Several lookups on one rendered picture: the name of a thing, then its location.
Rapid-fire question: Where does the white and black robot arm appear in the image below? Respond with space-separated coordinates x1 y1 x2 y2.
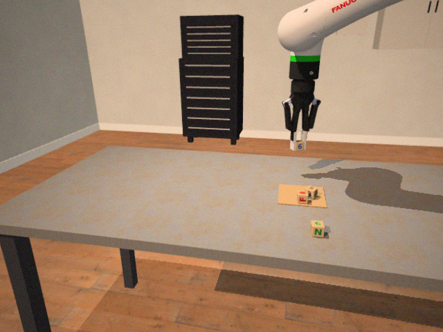
278 0 403 82

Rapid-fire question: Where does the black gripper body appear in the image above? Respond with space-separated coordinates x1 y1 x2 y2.
289 80 315 109

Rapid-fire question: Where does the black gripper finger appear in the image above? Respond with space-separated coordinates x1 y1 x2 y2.
282 98 302 151
300 98 321 150

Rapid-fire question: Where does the tan square mat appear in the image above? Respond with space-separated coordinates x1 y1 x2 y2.
278 184 327 208

